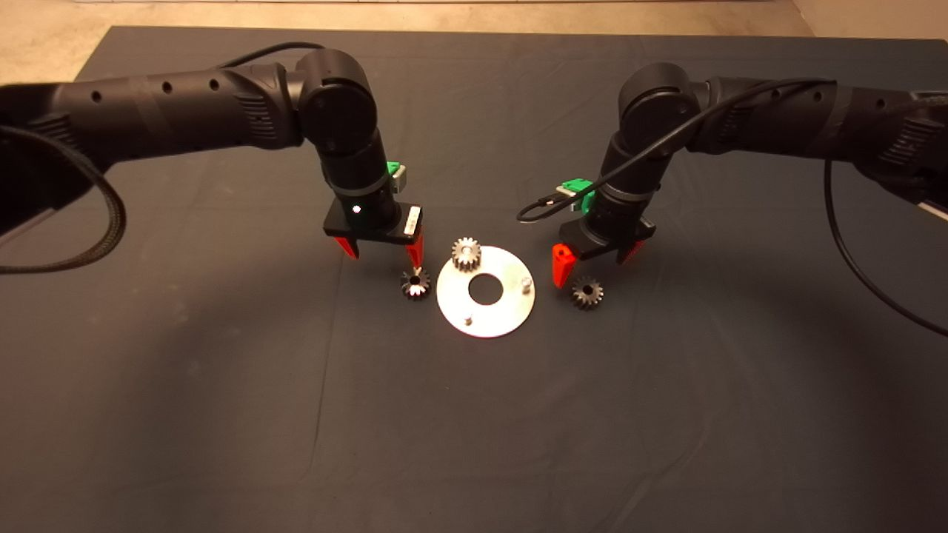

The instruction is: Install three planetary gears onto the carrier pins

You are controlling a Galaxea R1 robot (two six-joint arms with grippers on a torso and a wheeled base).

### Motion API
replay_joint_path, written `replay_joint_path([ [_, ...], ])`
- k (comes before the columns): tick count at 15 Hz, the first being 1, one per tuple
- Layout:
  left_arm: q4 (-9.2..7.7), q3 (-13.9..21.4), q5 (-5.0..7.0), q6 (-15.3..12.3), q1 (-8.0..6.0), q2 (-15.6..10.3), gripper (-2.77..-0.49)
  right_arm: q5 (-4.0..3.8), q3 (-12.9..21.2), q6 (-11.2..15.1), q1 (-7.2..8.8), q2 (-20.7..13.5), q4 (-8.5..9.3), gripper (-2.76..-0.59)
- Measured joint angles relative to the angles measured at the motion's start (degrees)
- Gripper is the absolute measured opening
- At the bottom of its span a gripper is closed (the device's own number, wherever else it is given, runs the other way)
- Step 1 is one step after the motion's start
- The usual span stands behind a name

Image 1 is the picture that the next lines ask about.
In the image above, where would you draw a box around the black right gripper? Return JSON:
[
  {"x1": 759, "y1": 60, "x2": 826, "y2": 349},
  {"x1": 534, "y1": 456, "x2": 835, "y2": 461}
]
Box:
[{"x1": 552, "y1": 192, "x2": 657, "y2": 290}]

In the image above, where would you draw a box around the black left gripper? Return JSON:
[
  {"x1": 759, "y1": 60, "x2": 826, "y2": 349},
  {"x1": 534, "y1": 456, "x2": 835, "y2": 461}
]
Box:
[{"x1": 323, "y1": 181, "x2": 427, "y2": 269}]

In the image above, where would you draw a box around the small steel planetary gear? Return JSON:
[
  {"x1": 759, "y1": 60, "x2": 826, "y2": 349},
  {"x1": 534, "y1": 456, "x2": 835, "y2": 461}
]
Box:
[
  {"x1": 570, "y1": 276, "x2": 604, "y2": 311},
  {"x1": 451, "y1": 237, "x2": 483, "y2": 272},
  {"x1": 401, "y1": 268, "x2": 433, "y2": 301}
]

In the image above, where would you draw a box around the round metal carrier plate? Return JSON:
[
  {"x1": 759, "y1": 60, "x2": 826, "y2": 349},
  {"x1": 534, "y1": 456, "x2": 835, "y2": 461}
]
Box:
[{"x1": 435, "y1": 246, "x2": 536, "y2": 340}]

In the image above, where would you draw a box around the dark grey table cloth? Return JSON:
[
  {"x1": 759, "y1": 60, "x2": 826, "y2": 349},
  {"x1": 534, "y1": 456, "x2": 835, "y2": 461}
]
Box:
[{"x1": 0, "y1": 28, "x2": 948, "y2": 533}]

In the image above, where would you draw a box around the green right camera mount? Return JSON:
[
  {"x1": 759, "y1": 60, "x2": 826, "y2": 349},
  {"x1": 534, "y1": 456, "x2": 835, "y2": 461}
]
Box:
[{"x1": 561, "y1": 179, "x2": 595, "y2": 217}]

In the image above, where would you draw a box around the thin black left camera cable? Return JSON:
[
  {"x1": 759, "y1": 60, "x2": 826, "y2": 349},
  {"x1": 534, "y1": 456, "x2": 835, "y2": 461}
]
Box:
[{"x1": 221, "y1": 41, "x2": 327, "y2": 69}]

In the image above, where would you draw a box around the thick braided black cable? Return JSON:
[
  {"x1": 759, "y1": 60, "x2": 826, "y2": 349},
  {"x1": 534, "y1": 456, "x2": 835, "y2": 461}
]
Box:
[{"x1": 0, "y1": 124, "x2": 127, "y2": 275}]

